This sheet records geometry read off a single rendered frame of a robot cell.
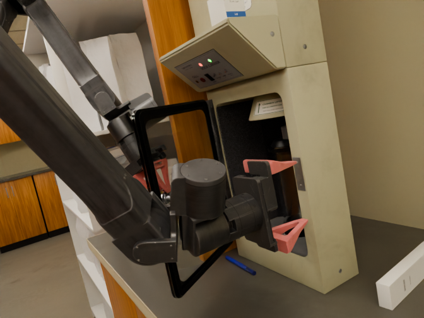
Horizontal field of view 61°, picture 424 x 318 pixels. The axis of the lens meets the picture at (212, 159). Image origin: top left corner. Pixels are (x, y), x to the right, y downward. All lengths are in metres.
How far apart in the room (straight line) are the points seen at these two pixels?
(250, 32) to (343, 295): 0.55
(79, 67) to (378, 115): 0.81
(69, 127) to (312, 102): 0.49
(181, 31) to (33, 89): 0.68
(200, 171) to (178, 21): 0.66
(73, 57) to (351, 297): 0.82
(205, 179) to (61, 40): 0.66
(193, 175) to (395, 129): 0.78
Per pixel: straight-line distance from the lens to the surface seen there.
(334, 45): 1.20
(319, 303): 0.81
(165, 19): 1.03
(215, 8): 0.75
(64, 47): 0.98
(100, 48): 1.91
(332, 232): 0.81
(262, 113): 0.82
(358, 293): 0.83
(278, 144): 0.87
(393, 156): 1.13
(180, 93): 1.00
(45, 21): 1.04
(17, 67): 0.41
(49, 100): 0.41
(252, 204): 0.51
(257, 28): 0.69
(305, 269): 0.84
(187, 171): 0.44
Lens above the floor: 1.37
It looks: 8 degrees down
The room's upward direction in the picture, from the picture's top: 11 degrees counter-clockwise
